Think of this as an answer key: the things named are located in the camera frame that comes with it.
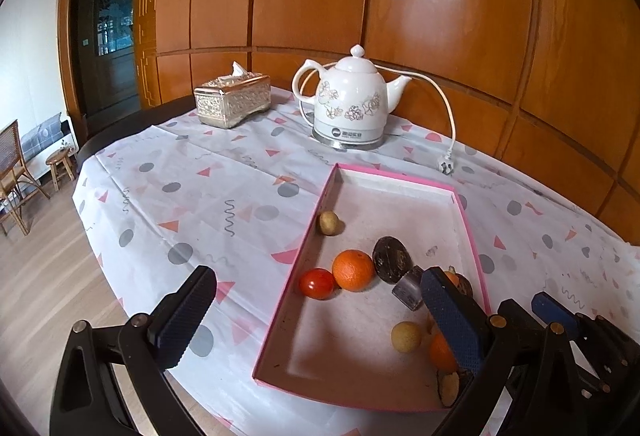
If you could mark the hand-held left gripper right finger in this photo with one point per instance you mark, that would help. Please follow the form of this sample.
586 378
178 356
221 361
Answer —
452 316

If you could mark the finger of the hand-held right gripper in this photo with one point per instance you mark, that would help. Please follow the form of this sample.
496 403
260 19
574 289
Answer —
520 311
555 313

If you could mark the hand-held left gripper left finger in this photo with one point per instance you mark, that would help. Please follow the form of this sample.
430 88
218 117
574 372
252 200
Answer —
182 316

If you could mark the small dark brown round fruit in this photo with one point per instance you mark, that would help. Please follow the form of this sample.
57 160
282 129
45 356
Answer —
464 288

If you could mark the small tangerine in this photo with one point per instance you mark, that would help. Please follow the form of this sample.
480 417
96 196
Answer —
441 351

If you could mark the tan round longan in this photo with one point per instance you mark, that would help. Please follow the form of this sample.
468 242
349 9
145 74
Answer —
404 337

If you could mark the large orange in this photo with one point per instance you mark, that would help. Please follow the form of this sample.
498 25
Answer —
353 270

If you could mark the pink shallow box tray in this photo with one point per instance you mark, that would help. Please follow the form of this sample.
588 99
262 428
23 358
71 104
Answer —
390 216

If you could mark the tan round potato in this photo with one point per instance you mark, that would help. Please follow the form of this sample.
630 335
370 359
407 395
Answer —
330 222

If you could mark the dark brown fruit piece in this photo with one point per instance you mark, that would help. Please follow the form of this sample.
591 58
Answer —
466 380

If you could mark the large dark brown round fruit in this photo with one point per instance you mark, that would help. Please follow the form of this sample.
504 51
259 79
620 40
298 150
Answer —
391 260

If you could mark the white patterned tablecloth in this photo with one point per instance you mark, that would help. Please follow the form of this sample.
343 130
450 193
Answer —
175 196

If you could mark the red tomato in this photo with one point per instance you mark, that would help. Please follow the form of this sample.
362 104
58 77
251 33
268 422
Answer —
316 284

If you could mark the small wooden stool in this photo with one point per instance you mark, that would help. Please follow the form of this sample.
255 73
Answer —
60 163

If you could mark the dark table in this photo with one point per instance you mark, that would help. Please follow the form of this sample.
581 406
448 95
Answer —
125 125

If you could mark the silver ornate tissue box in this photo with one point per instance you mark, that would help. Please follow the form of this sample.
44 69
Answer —
232 100

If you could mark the rattan chair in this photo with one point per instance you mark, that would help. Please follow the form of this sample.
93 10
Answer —
15 165

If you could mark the grey cushioned bench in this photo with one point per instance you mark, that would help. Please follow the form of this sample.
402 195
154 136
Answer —
42 133

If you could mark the white floral ceramic kettle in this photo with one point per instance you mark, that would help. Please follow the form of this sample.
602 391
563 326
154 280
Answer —
350 100

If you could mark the dark glazed wooden door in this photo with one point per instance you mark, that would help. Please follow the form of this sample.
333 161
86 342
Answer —
107 40

